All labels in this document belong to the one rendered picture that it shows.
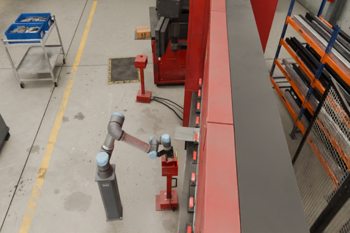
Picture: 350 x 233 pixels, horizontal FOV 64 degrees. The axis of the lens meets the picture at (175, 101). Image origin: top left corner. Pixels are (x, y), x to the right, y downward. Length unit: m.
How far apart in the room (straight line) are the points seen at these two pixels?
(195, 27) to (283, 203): 2.41
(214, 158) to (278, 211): 0.24
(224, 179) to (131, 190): 2.76
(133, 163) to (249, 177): 3.00
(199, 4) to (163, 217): 2.33
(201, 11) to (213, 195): 2.35
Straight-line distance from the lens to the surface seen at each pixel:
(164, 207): 3.40
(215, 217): 0.82
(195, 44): 3.14
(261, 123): 1.08
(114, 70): 5.49
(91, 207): 3.56
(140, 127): 4.26
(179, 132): 2.79
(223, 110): 1.10
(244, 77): 1.30
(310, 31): 4.03
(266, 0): 2.99
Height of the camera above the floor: 3.02
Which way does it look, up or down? 40 degrees down
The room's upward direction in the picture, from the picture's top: 2 degrees clockwise
